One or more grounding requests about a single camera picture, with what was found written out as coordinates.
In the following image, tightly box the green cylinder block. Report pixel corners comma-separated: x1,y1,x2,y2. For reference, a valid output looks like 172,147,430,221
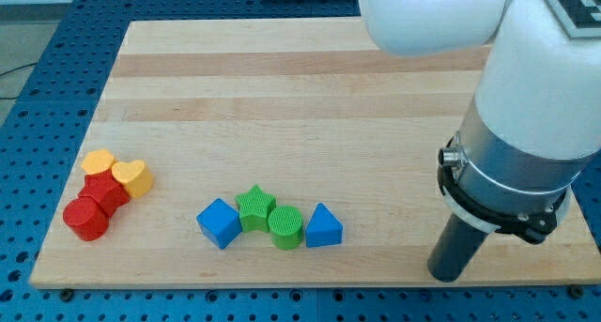
268,206,303,250

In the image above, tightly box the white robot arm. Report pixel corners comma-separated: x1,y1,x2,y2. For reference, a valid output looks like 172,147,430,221
358,0,600,244

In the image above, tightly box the wooden board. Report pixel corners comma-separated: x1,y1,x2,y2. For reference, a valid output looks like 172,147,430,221
28,16,601,290

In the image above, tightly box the green star block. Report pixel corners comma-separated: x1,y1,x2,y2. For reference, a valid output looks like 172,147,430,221
235,185,276,233

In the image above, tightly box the blue triangle block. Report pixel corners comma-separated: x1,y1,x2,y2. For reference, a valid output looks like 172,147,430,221
305,203,344,248

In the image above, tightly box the blue cube block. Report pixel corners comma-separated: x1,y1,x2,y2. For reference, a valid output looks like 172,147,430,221
196,198,242,250

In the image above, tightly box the yellow heart block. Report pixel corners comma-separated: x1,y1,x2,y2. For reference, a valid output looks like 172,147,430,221
111,160,154,198

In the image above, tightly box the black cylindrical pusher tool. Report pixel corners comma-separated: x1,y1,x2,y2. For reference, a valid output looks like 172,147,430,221
426,214,489,283

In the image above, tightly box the red hexagon block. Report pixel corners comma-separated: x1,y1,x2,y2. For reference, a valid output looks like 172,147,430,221
78,170,130,219

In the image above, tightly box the yellow hexagon block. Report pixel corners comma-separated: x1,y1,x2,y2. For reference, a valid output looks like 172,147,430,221
81,148,117,175

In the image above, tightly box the red cylinder block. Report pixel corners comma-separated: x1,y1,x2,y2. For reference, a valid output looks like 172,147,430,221
62,197,109,241

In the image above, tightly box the black and white fiducial marker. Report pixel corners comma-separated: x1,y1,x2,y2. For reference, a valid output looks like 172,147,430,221
546,0,600,38

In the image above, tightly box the black cable on floor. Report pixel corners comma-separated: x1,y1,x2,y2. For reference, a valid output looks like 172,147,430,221
0,61,38,100

